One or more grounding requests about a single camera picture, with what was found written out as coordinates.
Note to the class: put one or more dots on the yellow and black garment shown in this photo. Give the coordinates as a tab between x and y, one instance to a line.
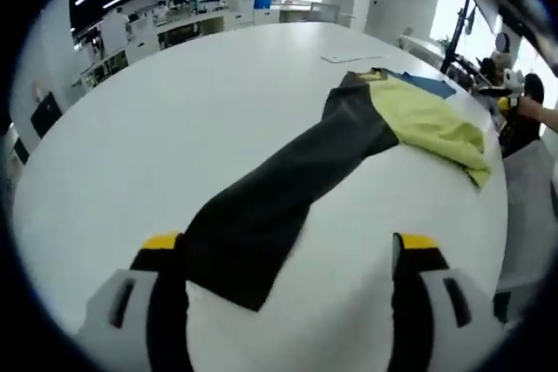
305	171

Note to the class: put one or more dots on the black bin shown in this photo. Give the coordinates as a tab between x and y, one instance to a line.
45	115

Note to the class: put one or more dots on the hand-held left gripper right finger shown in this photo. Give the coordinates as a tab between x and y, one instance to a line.
427	319

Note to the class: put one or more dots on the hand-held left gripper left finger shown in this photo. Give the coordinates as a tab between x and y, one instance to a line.
135	319

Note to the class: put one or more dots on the black stand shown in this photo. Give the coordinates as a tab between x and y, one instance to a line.
457	36

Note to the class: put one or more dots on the blue box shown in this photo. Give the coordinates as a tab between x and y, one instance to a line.
263	2

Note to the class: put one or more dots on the white counter cabinets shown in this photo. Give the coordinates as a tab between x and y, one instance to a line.
209	23

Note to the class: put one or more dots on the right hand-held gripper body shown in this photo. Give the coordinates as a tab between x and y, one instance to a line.
514	81

